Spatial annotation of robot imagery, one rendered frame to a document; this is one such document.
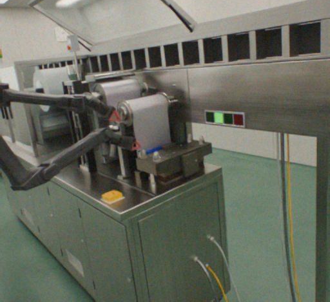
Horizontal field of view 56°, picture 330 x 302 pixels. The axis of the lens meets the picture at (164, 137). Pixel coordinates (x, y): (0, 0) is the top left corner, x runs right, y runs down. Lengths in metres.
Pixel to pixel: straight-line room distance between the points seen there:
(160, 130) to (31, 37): 5.81
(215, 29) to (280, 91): 0.44
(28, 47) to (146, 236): 6.15
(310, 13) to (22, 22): 6.46
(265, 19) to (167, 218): 0.98
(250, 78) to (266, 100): 0.13
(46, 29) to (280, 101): 6.45
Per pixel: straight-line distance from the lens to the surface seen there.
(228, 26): 1.53
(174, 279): 1.73
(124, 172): 1.73
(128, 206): 1.41
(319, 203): 1.66
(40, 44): 7.35
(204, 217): 1.74
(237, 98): 1.52
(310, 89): 1.33
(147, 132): 1.68
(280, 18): 1.39
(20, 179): 1.20
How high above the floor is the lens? 1.51
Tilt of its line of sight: 14 degrees down
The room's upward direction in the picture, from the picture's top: 7 degrees counter-clockwise
